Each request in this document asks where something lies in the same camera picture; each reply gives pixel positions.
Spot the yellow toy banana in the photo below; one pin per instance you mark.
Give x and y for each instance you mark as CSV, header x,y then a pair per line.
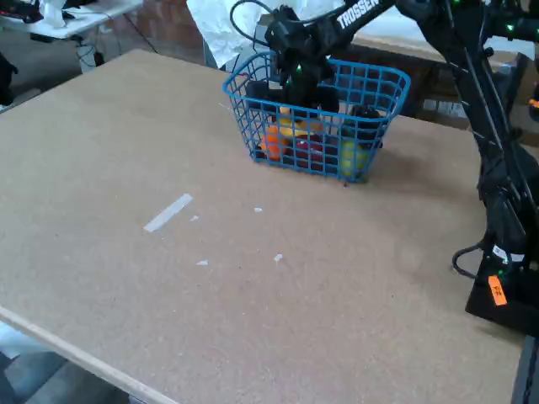
x,y
290,126

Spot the black toy grapes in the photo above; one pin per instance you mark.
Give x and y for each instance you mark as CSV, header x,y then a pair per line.
x,y
366,122

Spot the orange toy fruit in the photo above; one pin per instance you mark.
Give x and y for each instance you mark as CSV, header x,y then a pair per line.
x,y
273,145

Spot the red toy pomegranate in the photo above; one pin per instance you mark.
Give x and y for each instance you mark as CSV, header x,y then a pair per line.
x,y
309,151

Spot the round green toy fruit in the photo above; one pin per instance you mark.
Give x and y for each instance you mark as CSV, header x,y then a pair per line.
x,y
349,157

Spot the crumpled white sheet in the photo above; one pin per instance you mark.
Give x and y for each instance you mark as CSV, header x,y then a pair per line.
x,y
215,25

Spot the wooden workbench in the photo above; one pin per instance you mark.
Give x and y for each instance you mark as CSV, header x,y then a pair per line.
x,y
391,46

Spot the long white tape strip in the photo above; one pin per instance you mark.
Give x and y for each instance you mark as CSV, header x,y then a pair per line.
x,y
168,212

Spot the white table leg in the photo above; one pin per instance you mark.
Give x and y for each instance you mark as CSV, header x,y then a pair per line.
x,y
84,54

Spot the white side table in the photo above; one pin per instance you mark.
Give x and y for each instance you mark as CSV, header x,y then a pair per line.
x,y
84,19

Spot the black device with red lights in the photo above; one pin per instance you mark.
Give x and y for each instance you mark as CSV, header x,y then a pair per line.
x,y
25,14

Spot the black bag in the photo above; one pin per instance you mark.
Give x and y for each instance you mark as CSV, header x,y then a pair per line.
x,y
6,80

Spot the orange label tag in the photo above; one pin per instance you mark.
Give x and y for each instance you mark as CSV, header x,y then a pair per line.
x,y
497,290

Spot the small black camera box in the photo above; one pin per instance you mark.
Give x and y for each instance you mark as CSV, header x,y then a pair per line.
x,y
286,29

